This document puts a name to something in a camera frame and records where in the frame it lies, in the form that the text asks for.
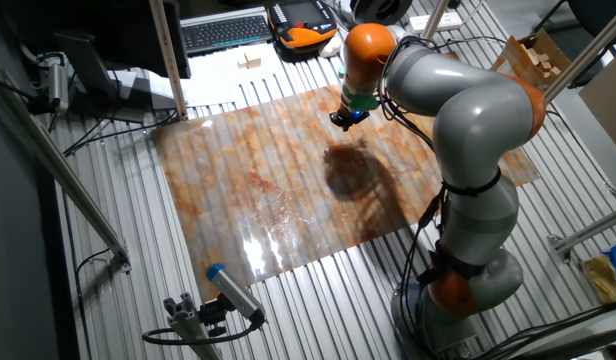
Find yellow plastic bag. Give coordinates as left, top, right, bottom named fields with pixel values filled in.
left=582, top=254, right=616, bottom=304

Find pale upright frame post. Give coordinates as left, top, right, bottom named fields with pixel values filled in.
left=148, top=0, right=189, bottom=121

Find white power strip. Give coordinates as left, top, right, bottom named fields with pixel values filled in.
left=409, top=10, right=463, bottom=34

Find orange black teach pendant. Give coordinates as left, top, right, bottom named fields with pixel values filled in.
left=266, top=0, right=339, bottom=51

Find orange marble pattern mat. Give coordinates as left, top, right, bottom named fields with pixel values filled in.
left=150, top=84, right=542, bottom=304

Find black round drum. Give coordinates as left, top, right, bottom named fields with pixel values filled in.
left=350, top=0, right=414, bottom=26

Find silver camera with blue cap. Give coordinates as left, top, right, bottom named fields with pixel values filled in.
left=205, top=263, right=267, bottom=326

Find black computer keyboard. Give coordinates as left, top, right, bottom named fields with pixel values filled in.
left=180, top=13, right=274, bottom=55

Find white paper sheet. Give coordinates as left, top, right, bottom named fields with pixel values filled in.
left=180, top=49, right=289, bottom=107

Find short aluminium profile beam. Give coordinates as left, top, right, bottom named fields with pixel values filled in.
left=547, top=204, right=616, bottom=257

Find beige flat board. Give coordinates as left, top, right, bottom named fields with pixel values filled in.
left=578, top=47, right=616, bottom=161

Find black table cables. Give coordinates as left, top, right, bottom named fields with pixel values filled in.
left=62, top=107, right=180, bottom=157

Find black flat bar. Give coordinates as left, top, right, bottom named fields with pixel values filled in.
left=507, top=327, right=616, bottom=360

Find thin black cable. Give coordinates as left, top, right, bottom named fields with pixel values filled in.
left=73, top=247, right=112, bottom=360

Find long grey aluminium frame bar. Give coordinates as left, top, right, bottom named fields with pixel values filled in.
left=0, top=69, right=133, bottom=274

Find black computer monitor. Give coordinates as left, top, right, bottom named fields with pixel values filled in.
left=2, top=0, right=192, bottom=124

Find black fabric arm strap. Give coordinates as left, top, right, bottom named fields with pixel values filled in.
left=417, top=239, right=487, bottom=286

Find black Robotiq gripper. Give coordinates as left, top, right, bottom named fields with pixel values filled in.
left=330, top=108, right=370, bottom=133

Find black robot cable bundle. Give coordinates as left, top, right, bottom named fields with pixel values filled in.
left=376, top=33, right=509, bottom=360

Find grey aluminium camera stand profile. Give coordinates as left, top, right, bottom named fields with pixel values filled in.
left=162, top=292, right=224, bottom=360

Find upright aluminium profile post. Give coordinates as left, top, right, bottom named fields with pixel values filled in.
left=421, top=0, right=450, bottom=42

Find slanted aluminium profile beam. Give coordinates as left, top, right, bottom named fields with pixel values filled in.
left=542, top=2, right=616, bottom=104

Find silver camera with black mount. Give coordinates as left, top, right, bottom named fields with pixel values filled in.
left=37, top=52, right=72, bottom=115

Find black office chair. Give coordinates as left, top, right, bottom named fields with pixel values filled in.
left=567, top=0, right=616, bottom=89

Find brown cardboard box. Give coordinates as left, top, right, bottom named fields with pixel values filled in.
left=491, top=28, right=573, bottom=91

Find black camera cable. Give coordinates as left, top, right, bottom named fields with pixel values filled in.
left=141, top=319, right=263, bottom=347

